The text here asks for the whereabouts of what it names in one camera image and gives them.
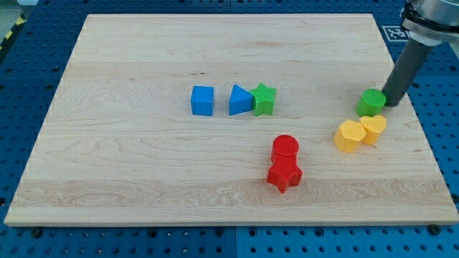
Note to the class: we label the green cylinder block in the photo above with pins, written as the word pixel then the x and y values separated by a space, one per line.
pixel 371 103

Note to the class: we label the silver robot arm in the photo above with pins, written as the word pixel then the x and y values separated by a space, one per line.
pixel 431 22

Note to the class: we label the green star block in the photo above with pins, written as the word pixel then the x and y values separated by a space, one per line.
pixel 263 99

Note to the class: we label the red star block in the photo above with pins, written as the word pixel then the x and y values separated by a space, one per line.
pixel 284 172

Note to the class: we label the light wooden board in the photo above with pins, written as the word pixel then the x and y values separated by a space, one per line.
pixel 120 146

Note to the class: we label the blue triangle block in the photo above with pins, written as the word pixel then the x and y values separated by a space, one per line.
pixel 240 100

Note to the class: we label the blue cube block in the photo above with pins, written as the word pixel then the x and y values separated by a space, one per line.
pixel 202 100

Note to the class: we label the red cylinder block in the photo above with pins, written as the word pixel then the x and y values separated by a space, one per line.
pixel 284 145

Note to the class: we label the yellow hexagon block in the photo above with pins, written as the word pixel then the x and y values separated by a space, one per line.
pixel 349 136

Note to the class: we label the yellow heart block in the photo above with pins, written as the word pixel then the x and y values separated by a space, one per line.
pixel 374 127

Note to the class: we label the white fiducial marker tag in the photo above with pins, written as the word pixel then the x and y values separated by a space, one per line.
pixel 395 33

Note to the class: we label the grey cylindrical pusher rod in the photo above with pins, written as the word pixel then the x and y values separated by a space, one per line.
pixel 408 64

